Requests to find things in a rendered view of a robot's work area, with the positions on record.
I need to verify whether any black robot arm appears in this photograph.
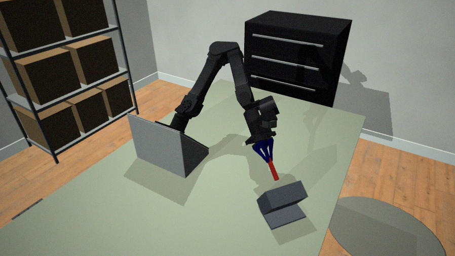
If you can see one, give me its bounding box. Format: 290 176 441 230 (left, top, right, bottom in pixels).
155 41 279 135

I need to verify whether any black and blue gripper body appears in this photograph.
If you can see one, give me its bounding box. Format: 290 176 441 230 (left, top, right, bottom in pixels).
245 131 276 147

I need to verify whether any red peg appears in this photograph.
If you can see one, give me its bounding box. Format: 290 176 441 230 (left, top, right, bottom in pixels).
268 158 279 181

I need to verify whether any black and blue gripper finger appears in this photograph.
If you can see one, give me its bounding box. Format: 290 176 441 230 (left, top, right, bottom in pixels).
253 140 270 163
266 138 274 161

